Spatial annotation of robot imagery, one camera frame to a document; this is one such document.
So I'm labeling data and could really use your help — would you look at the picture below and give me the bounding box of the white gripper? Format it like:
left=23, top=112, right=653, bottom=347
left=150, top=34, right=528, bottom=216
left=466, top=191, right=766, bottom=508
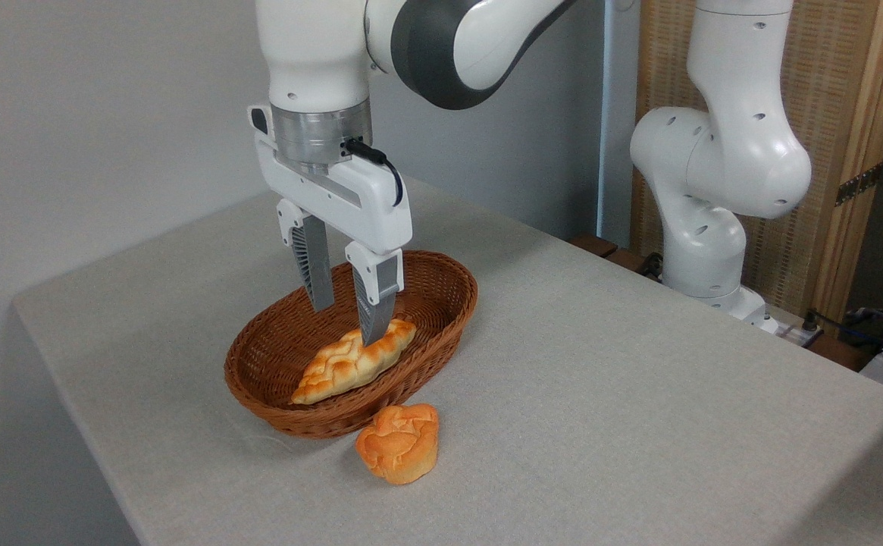
left=248, top=105, right=413, bottom=347

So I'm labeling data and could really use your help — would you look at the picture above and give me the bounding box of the round orange bread roll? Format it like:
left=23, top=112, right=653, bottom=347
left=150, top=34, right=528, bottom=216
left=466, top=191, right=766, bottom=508
left=355, top=403, right=440, bottom=486

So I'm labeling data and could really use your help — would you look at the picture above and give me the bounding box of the long braided bread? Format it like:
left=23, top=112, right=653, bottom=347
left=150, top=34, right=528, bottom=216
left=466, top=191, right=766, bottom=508
left=291, top=318, right=418, bottom=406

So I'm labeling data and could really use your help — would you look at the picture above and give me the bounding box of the brown wicker basket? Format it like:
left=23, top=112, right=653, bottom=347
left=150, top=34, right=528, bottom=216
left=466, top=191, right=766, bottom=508
left=224, top=250, right=479, bottom=440

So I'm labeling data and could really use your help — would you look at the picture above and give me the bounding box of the grey tablecloth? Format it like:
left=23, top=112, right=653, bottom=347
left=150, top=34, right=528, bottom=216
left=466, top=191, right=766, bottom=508
left=11, top=176, right=883, bottom=546

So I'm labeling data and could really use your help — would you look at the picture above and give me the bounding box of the white power strip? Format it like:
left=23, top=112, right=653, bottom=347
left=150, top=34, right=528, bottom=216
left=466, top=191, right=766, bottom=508
left=775, top=318, right=825, bottom=348

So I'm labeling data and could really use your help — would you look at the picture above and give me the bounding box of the metal screen hinge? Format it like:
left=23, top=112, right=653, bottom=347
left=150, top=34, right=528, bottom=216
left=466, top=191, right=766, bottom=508
left=835, top=163, right=883, bottom=207

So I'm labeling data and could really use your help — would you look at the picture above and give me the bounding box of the wooden folding screen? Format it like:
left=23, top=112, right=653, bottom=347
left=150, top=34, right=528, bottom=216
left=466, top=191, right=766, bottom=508
left=631, top=0, right=883, bottom=327

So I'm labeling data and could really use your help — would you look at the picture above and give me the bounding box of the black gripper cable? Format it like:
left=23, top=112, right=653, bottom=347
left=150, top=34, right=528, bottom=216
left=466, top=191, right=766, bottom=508
left=341, top=138, right=405, bottom=207

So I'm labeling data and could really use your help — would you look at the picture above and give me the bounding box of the pale vertical wall profile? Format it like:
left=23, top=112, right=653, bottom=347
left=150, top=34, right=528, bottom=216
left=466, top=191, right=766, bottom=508
left=596, top=0, right=618, bottom=240

